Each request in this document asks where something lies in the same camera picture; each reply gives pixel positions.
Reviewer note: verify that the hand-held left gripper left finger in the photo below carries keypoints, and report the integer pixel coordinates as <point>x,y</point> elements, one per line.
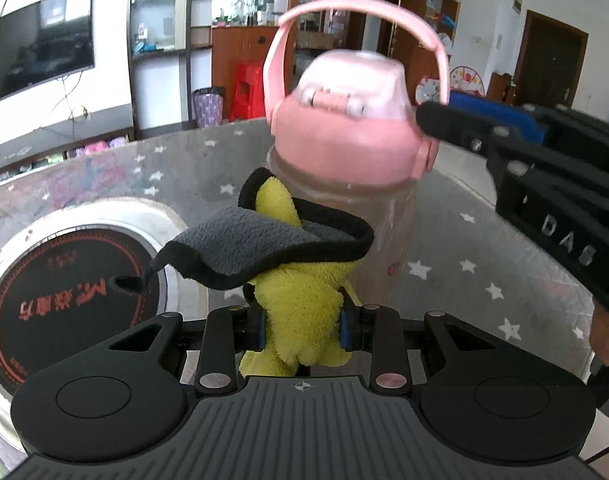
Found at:
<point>258,330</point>

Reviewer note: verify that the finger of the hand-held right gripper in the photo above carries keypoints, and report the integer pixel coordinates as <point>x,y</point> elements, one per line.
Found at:
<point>459,125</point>

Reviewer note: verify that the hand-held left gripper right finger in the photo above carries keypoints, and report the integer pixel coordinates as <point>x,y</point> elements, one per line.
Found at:
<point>345,330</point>

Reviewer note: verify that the yellow and grey cloth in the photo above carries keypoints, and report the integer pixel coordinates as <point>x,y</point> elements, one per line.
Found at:
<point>294,305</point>

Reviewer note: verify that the pink water bottle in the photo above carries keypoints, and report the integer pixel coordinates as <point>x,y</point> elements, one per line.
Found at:
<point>344,150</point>

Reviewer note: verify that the person's right hand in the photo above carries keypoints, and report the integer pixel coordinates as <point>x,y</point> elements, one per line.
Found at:
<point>604,335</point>

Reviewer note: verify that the colourful printed bag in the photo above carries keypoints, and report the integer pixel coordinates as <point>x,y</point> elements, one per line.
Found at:
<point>467,80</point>

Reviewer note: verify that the wooden chair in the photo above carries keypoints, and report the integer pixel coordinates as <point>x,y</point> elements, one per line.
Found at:
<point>502,87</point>

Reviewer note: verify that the wooden shelf cabinet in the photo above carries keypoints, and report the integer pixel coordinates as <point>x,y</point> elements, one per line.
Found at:
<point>434,5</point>

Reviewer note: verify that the round black induction cooktop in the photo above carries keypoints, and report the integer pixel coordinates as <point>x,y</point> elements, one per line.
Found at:
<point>49,285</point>

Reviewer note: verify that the red plastic stool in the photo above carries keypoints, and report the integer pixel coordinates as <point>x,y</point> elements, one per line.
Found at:
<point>247,90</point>

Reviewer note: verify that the purple trash bin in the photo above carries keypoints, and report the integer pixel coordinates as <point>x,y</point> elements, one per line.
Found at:
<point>208,107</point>

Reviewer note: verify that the wooden cabinet with glass shelves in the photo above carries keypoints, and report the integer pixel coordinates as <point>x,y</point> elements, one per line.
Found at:
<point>239,45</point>

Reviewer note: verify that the dark television stand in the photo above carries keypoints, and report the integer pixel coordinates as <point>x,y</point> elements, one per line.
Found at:
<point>44,141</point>

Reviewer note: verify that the dark glass display cabinet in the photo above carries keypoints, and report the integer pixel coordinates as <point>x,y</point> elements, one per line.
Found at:
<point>159,60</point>

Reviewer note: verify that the black flat television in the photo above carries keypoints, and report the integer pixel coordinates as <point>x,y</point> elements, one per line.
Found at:
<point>34,50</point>

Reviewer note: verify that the brown door with dark frame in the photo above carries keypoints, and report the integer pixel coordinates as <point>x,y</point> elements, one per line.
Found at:
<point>549,60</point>

